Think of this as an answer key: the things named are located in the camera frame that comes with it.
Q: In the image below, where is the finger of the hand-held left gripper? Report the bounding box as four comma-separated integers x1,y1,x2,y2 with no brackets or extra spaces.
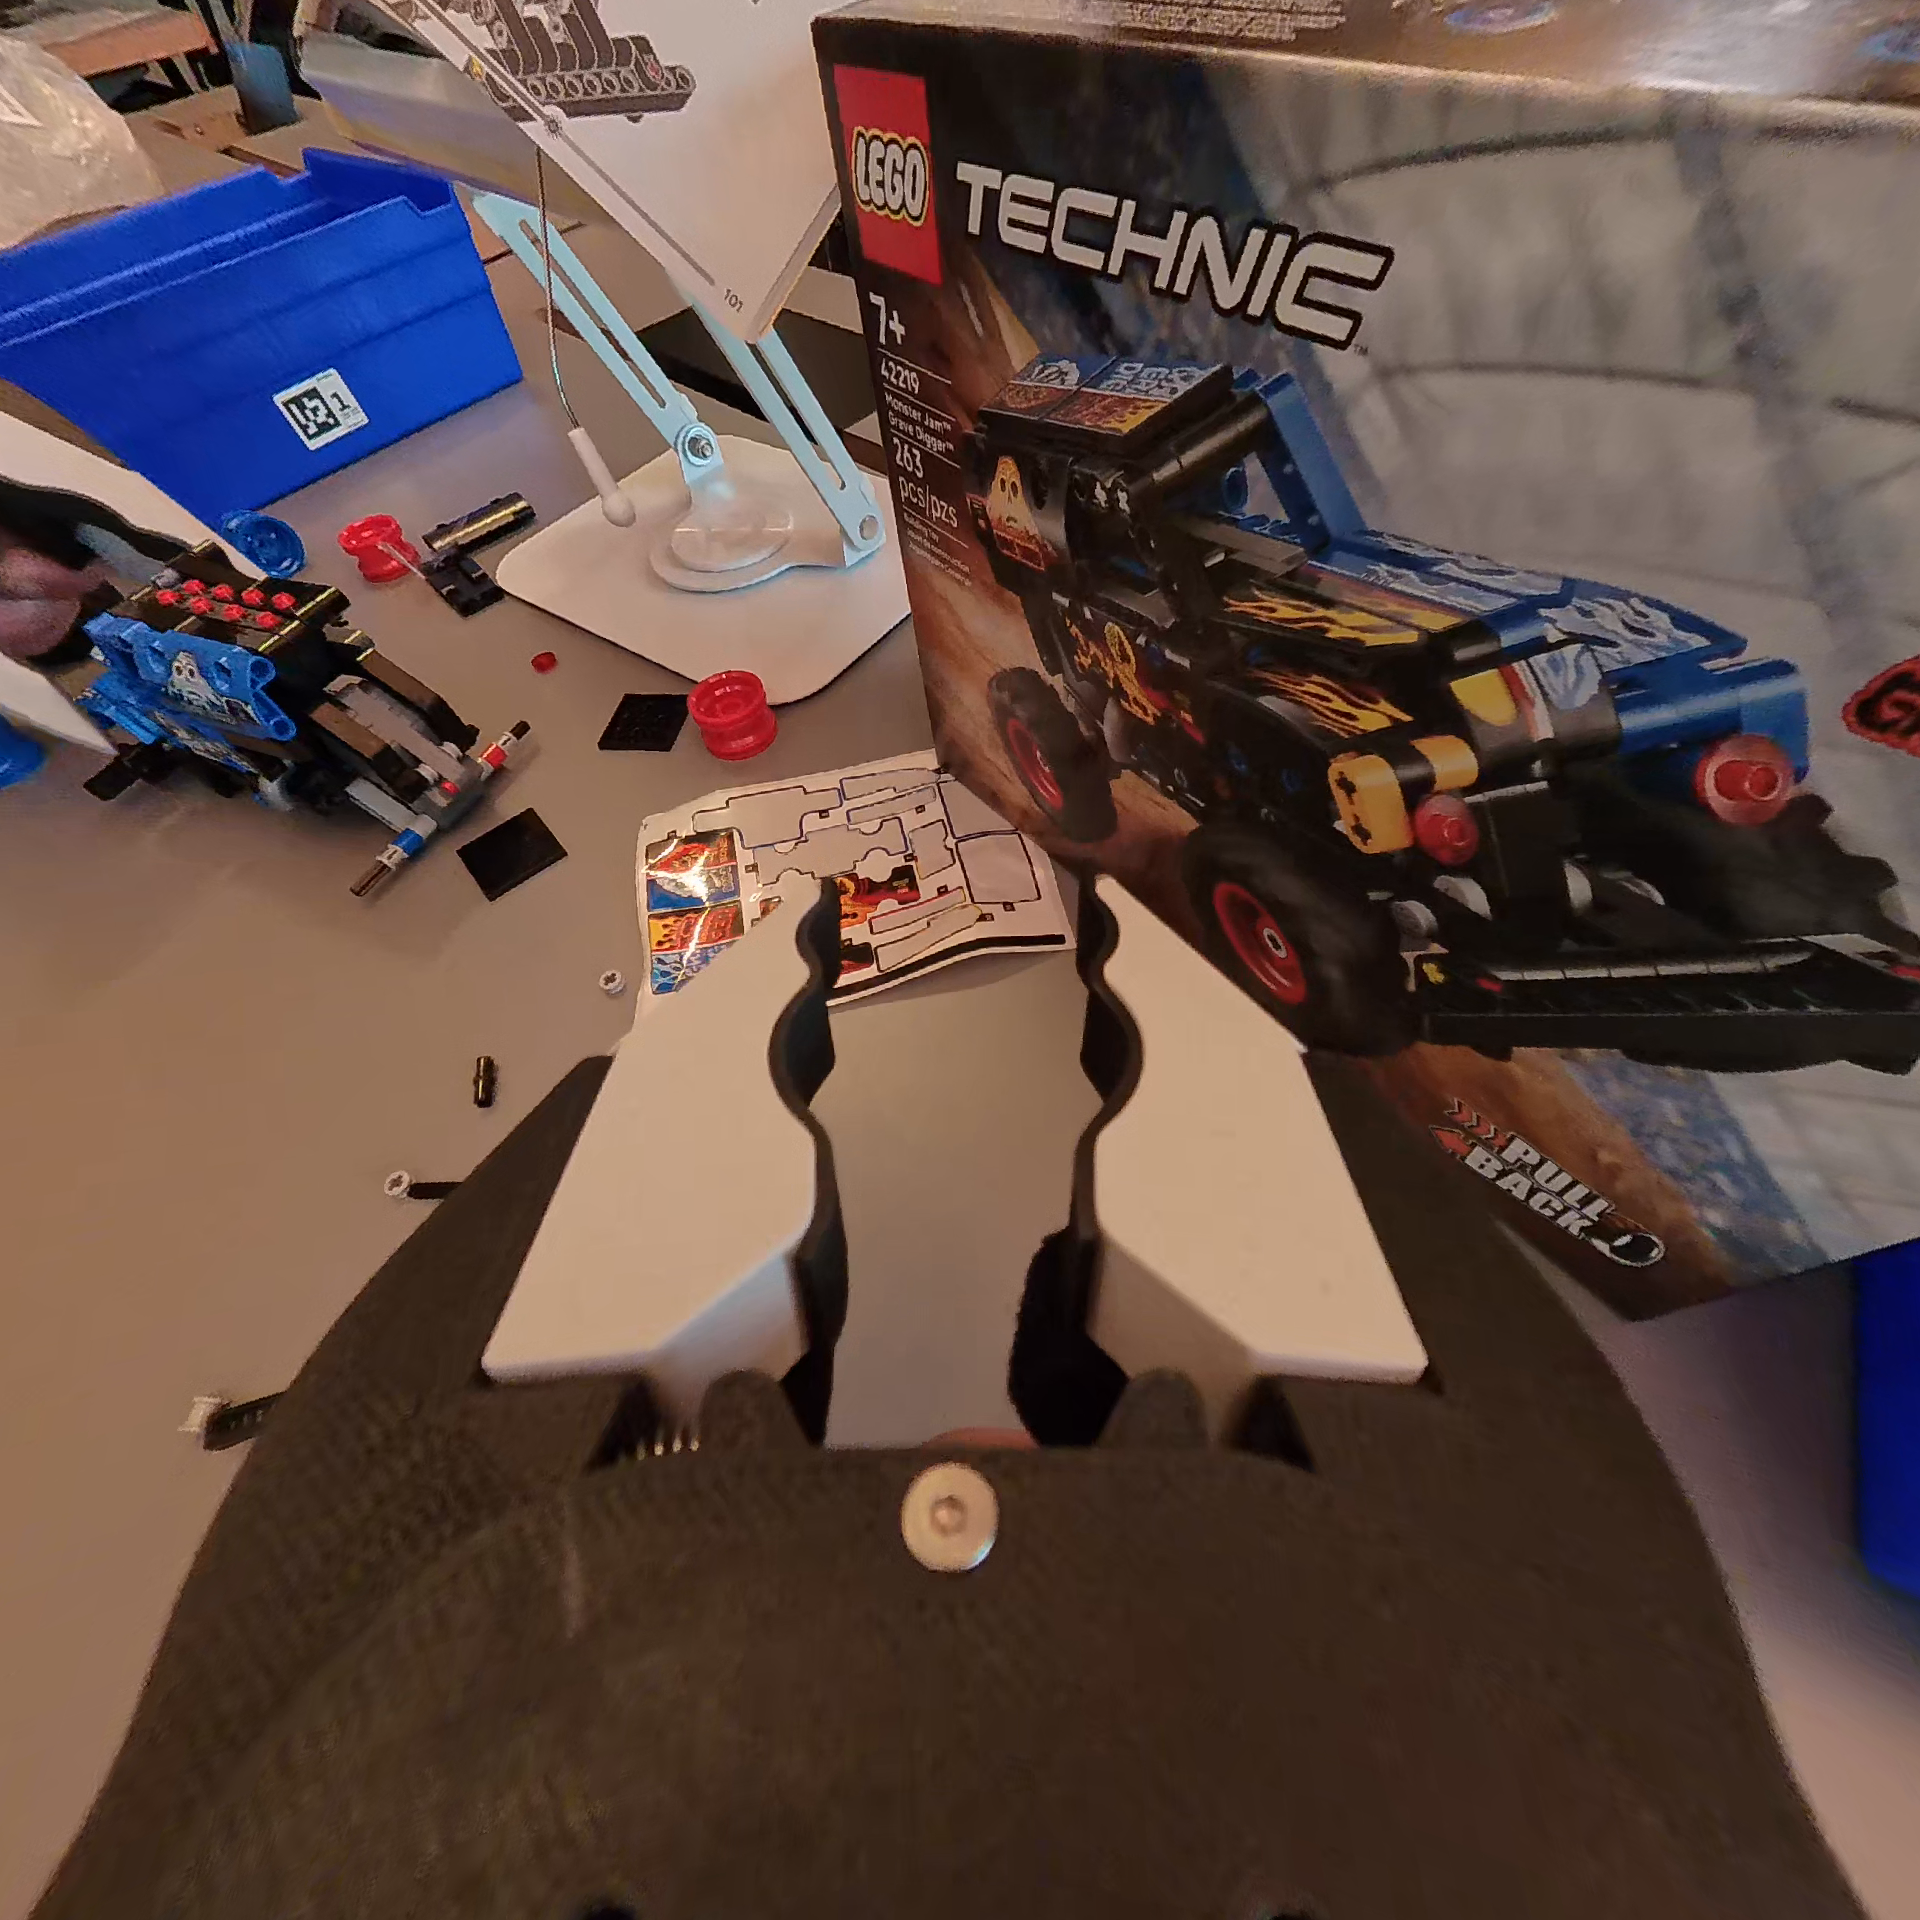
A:
0,643,120,756
0,404,261,584

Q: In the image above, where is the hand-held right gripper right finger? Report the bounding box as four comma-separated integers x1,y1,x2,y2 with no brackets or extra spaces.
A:
1019,874,1432,1448

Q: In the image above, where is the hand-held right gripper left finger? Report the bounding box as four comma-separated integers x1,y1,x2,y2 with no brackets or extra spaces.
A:
480,874,845,1448

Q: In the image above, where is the black and blue brick truck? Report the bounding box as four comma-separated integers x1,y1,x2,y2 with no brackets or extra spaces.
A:
75,539,534,898

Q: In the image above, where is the sticker sheet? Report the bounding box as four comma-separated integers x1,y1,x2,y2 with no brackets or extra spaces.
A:
637,754,1078,1007

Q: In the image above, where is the grey desk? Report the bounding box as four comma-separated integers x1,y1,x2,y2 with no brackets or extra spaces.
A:
0,142,1920,1920

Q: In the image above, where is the person's left hand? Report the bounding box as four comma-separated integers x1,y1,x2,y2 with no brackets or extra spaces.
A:
0,539,89,666

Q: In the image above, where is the blue plastic bin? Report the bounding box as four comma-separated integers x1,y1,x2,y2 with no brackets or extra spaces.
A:
0,146,528,514
1851,1245,1920,1596

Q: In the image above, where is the clear plastic bag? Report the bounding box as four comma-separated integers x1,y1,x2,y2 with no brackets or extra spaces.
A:
0,32,164,254

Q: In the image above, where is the white book stand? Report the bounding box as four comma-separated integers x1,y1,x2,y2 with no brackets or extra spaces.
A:
300,30,917,706

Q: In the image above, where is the white instruction booklet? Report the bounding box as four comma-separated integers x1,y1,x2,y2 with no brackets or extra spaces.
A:
368,0,845,335

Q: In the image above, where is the printed toy set box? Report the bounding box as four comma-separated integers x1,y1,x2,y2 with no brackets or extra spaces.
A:
809,0,1920,1322

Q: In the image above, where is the white pin on thin cord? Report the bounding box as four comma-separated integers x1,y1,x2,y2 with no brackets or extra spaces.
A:
528,142,645,530

